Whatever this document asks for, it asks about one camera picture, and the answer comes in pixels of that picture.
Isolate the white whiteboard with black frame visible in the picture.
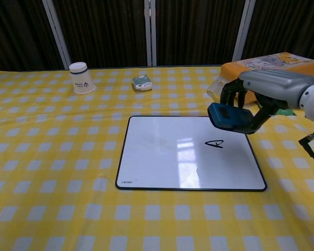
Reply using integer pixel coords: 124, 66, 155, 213
115, 116, 267, 192

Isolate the orange cat print tissue pack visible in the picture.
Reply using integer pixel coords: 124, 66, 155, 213
206, 51, 314, 104

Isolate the white partition frame post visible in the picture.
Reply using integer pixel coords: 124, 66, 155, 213
231, 0, 259, 63
41, 0, 72, 70
144, 0, 157, 67

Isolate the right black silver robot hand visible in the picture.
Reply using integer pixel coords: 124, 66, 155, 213
219, 69, 314, 134

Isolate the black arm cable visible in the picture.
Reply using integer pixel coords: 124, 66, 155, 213
298, 127, 314, 175

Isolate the blue whiteboard eraser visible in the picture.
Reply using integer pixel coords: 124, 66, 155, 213
207, 102, 254, 130

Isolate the yellow white checked tablecloth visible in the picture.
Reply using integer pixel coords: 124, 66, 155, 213
0, 65, 314, 251

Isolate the green flat packet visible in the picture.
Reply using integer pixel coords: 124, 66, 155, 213
277, 107, 298, 116

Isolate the white paper cup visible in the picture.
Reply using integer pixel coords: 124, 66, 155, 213
69, 62, 97, 95

